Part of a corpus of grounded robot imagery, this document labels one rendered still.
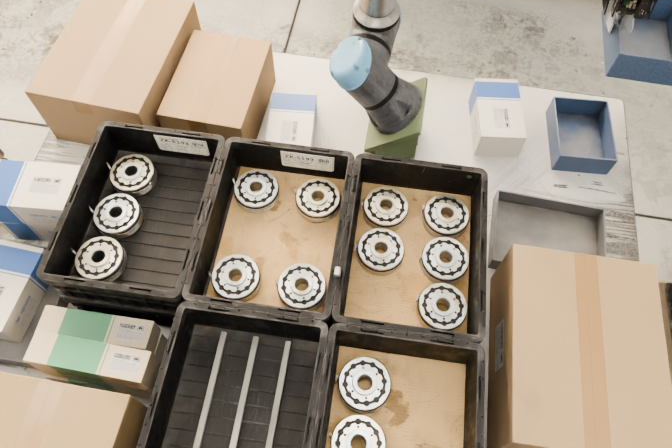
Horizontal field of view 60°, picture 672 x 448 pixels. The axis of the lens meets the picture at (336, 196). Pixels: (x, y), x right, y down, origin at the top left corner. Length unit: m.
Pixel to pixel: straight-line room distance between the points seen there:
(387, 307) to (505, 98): 0.70
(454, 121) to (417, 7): 1.42
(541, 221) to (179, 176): 0.92
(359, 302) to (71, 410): 0.59
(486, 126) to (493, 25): 1.48
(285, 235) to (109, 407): 0.50
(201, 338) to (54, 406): 0.29
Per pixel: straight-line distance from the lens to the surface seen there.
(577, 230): 1.61
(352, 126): 1.66
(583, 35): 3.14
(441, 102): 1.74
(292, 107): 1.58
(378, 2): 1.42
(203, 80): 1.58
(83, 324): 1.37
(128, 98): 1.54
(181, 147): 1.44
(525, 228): 1.57
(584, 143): 1.77
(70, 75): 1.64
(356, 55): 1.40
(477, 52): 2.89
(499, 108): 1.65
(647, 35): 1.54
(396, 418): 1.22
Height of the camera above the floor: 2.03
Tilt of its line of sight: 60 degrees down
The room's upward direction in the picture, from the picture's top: 2 degrees clockwise
